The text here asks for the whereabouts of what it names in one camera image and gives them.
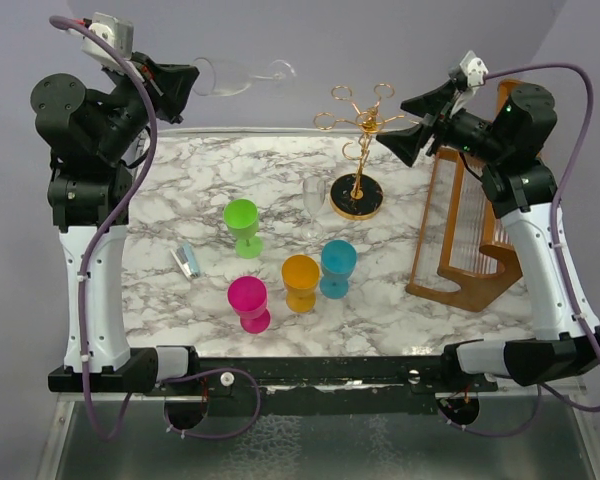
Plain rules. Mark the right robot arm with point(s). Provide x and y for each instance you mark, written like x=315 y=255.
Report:
x=523 y=192

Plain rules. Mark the blue plastic goblet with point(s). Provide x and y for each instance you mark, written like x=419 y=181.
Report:
x=338 y=261

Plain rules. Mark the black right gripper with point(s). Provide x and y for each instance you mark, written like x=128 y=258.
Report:
x=438 y=117

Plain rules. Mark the wooden ribbed glass rack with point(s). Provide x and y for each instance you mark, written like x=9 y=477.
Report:
x=463 y=257

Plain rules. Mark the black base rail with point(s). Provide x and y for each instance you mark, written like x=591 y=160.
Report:
x=302 y=386

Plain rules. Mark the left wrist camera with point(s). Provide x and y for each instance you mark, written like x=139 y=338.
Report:
x=116 y=32

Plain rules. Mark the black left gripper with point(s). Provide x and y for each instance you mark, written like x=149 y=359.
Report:
x=175 y=79

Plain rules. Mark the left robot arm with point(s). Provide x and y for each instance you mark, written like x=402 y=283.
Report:
x=88 y=133

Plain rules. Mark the green plastic goblet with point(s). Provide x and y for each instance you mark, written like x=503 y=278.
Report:
x=241 y=218

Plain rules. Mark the orange plastic goblet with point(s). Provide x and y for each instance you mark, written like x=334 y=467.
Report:
x=300 y=275

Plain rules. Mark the clear tall wine glass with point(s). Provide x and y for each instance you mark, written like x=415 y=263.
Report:
x=314 y=194

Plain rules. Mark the gold wine glass rack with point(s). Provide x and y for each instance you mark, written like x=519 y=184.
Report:
x=357 y=196

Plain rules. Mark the small blue stapler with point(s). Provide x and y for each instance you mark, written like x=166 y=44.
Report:
x=185 y=259

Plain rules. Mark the pink plastic goblet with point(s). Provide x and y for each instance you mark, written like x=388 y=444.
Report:
x=248 y=297

